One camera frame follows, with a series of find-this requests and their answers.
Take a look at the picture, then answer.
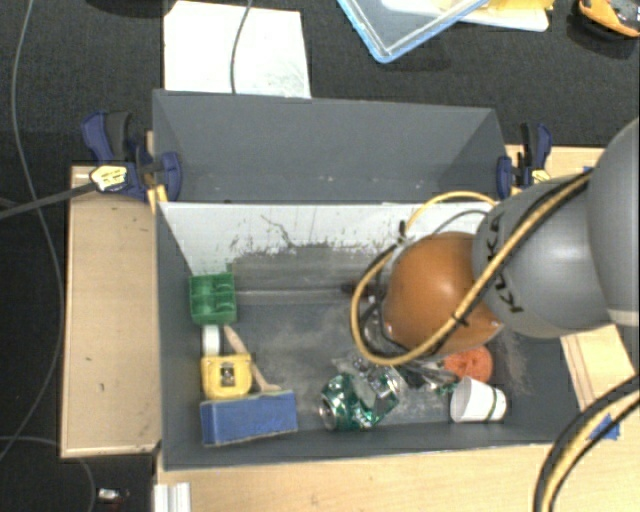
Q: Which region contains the pale wooden stick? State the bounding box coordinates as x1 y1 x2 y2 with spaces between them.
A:
222 324 284 394

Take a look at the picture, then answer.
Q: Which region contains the white paper cup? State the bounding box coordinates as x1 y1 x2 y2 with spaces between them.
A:
448 375 509 425

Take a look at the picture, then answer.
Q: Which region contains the green toy block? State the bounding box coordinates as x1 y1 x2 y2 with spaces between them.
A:
188 271 239 326

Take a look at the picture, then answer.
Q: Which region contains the orange sponge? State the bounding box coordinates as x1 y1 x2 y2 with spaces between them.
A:
442 345 495 383

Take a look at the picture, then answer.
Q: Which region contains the pale wood board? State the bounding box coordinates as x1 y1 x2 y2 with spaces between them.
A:
59 164 164 459

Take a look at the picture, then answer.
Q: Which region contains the grey metal bin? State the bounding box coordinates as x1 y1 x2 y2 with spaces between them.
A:
151 88 572 471

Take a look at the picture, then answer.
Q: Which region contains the blue sponge block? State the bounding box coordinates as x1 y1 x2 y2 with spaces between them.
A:
198 389 300 447

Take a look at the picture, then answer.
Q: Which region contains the crushed green can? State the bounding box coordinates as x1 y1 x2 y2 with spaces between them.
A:
318 372 401 433

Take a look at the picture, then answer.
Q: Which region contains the yellow tape measure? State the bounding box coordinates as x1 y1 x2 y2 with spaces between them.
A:
199 324 254 401

